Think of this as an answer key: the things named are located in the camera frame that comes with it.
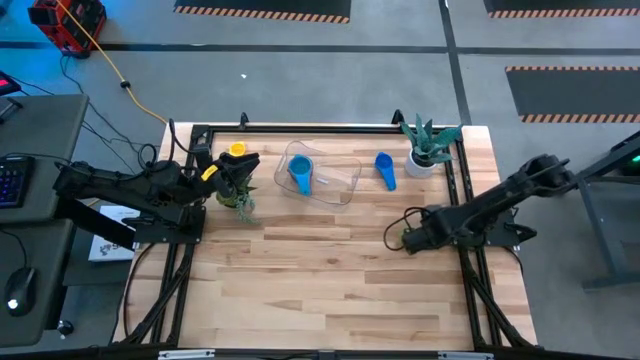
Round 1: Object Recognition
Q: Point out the snake plant in white pot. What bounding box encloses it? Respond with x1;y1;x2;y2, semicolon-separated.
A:
399;113;464;180

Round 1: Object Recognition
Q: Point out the black backlit keyboard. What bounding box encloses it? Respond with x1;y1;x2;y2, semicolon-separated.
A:
0;154;37;210

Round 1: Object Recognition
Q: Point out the dark grey metal stand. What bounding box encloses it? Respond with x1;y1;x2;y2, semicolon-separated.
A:
574;130;640;292

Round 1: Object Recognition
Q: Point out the black device with red screen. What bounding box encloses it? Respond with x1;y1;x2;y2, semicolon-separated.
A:
0;69;23;98

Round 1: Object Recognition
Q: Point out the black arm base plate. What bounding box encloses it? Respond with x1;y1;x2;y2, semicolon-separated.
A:
132;204;207;245
449;209;522;249

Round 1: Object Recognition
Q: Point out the black hazard-striped floor mat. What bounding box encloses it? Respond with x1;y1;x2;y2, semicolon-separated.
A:
483;0;640;19
505;65;640;124
173;0;352;25

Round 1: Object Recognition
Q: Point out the black aluminium table frame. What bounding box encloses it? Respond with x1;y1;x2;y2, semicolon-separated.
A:
112;109;539;360

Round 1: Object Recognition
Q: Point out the clear plastic basket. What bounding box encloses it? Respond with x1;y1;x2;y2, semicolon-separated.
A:
273;139;363;207

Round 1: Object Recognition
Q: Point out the light blue measuring cup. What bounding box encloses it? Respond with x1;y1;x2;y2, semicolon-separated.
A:
286;153;315;198

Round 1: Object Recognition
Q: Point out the black computer mouse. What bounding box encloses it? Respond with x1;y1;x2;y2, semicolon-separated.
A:
3;266;38;318

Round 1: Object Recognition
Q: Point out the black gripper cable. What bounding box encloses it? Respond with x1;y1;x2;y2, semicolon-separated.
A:
382;206;427;253

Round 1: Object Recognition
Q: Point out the yellow floor cable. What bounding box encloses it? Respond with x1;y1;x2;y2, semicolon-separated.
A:
53;0;169;125

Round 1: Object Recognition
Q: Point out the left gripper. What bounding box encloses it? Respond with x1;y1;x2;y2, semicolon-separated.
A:
197;152;261;197

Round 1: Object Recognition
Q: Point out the white printed booklet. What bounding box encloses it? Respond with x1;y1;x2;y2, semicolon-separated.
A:
88;203;142;263

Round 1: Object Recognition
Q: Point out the red and black box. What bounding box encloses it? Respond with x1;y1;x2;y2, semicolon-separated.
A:
27;0;108;60

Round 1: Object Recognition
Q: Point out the silver metal bracket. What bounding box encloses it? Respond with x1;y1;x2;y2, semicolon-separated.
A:
437;351;495;360
157;349;216;360

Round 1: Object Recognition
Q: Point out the black support beam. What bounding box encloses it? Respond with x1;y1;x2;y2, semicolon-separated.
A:
52;197;137;251

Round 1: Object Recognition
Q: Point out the small blue measuring cup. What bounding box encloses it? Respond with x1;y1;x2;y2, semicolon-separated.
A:
374;151;398;193

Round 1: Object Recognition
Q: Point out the succulent plant in black pot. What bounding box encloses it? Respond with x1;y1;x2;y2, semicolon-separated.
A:
215;169;260;225

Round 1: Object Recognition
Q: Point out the grey desk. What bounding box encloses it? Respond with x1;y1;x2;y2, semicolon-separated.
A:
0;93;91;349

